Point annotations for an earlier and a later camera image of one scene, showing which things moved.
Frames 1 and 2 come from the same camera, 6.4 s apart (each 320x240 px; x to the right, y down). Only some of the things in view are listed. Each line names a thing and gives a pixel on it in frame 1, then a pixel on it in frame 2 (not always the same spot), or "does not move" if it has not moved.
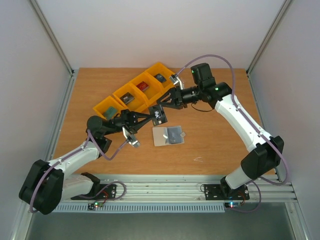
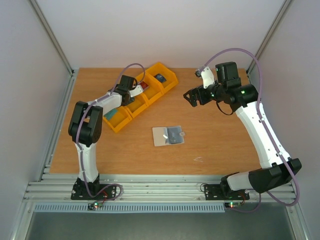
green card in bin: (110, 112) does not move
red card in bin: (142, 86) does not move
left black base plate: (107, 191) does not move
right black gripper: (177, 97) → (197, 95)
